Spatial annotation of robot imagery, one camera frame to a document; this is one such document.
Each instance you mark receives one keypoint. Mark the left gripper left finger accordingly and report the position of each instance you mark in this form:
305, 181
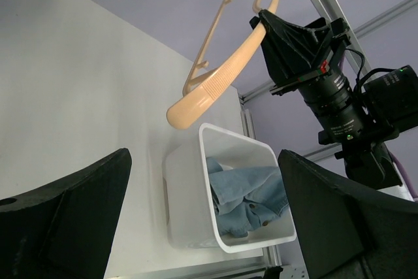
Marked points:
65, 229

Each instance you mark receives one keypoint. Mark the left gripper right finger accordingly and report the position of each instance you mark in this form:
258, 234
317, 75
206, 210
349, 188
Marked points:
346, 229

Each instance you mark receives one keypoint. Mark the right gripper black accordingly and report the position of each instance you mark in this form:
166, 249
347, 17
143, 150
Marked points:
295, 54

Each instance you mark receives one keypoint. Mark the beige plastic hanger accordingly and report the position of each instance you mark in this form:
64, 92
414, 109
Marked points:
201, 91

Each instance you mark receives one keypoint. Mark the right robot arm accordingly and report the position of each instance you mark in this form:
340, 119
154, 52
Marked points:
389, 100

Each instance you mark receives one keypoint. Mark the white plastic basket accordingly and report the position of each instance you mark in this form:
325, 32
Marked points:
192, 220

